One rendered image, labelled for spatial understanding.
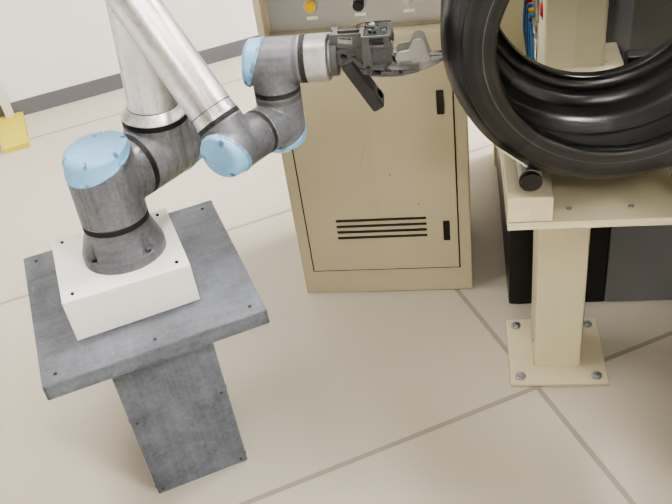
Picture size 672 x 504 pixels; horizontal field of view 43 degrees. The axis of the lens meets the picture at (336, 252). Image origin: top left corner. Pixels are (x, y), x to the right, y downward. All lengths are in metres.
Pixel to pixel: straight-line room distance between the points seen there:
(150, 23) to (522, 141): 0.70
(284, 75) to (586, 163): 0.58
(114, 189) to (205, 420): 0.69
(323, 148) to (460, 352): 0.73
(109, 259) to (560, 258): 1.13
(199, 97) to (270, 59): 0.15
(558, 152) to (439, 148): 0.92
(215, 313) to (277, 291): 0.97
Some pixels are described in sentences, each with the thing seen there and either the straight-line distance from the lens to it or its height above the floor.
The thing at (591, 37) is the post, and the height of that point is 1.02.
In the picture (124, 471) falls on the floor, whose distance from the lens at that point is 2.48.
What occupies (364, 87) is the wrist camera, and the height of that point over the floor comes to 1.09.
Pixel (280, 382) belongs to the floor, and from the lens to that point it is 2.56.
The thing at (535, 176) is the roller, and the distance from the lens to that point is 1.66.
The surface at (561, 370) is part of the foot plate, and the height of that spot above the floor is 0.01.
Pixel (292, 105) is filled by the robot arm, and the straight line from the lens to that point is 1.65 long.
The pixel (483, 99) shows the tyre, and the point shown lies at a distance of 1.52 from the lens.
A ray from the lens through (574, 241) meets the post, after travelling 2.23.
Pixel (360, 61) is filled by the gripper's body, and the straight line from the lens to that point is 1.61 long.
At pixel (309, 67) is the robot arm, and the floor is 1.15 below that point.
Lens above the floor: 1.83
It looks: 38 degrees down
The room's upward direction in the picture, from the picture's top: 9 degrees counter-clockwise
